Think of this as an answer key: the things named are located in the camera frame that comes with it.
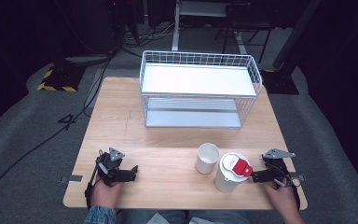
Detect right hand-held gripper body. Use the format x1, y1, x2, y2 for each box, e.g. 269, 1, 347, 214
261, 147, 296, 188

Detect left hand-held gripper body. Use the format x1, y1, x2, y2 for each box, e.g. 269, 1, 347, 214
94, 147, 127, 188

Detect white lidded cup red tab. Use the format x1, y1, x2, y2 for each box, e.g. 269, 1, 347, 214
213, 151, 255, 193

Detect white wire rack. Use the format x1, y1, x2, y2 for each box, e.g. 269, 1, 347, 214
139, 49, 264, 130

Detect person's right hand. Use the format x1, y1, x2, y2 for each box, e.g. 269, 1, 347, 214
263, 179, 300, 217

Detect person's left hand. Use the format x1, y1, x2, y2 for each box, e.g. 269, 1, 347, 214
90, 178, 125, 210

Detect grey tape strip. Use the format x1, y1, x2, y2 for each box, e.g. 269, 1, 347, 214
61, 175, 84, 184

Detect person's legs in jeans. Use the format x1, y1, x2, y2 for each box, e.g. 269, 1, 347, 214
120, 209, 251, 224

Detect black stand with base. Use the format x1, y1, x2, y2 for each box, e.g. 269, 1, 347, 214
260, 0, 324, 95

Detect yellow black striped stand base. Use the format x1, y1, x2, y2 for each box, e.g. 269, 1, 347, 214
36, 63, 87, 93

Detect black stool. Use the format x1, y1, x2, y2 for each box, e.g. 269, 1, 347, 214
213, 2, 275, 64

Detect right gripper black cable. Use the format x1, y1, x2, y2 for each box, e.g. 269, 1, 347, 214
271, 163, 303, 210

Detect long black floor cable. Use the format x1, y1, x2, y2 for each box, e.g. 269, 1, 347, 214
0, 50, 117, 224

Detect bundle of floor cables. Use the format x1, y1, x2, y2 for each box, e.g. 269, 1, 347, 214
117, 21, 176, 49

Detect white desk frame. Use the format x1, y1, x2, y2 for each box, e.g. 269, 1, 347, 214
171, 0, 248, 55

